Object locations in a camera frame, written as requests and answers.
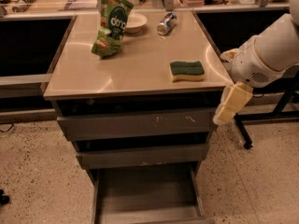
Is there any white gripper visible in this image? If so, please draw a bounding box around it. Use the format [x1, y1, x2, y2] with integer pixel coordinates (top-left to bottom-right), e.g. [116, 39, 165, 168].
[213, 35, 285, 125]

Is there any green and yellow sponge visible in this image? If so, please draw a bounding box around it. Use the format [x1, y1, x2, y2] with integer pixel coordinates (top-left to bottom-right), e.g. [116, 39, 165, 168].
[169, 61, 205, 82]

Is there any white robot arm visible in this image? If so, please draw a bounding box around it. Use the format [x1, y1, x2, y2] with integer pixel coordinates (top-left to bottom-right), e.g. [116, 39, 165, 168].
[213, 0, 299, 125]

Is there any middle grey drawer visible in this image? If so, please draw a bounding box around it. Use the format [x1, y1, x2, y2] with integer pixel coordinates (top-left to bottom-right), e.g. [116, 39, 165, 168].
[77, 143, 209, 170]

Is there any grey drawer cabinet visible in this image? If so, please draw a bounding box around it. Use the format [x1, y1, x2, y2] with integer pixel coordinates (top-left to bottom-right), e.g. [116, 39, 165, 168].
[43, 10, 236, 224]

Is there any open bottom grey drawer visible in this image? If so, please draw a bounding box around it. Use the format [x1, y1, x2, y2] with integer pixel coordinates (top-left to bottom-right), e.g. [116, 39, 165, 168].
[91, 163, 215, 224]

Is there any top grey drawer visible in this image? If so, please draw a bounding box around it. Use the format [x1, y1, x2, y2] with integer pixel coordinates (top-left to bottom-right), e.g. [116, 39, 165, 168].
[57, 108, 215, 141]

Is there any silver soda can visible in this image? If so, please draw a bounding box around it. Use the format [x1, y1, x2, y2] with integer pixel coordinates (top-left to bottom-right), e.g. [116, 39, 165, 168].
[157, 12, 177, 35]

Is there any white bowl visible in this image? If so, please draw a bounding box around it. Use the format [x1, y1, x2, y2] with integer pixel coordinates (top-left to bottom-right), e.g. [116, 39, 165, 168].
[125, 13, 148, 34]

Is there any green snack bag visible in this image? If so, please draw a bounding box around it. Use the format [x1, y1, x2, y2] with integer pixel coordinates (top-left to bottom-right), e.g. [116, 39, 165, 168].
[92, 0, 134, 58]

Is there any black coiled tool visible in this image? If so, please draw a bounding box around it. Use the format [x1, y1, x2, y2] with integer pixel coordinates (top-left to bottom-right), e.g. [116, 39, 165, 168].
[12, 0, 36, 13]

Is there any black object on floor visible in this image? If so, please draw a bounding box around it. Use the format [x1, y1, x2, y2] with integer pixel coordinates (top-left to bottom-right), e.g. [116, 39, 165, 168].
[0, 189, 10, 205]

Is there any black metal table frame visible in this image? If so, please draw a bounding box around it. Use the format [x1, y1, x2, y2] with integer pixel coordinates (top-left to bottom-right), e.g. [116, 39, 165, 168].
[235, 72, 299, 149]

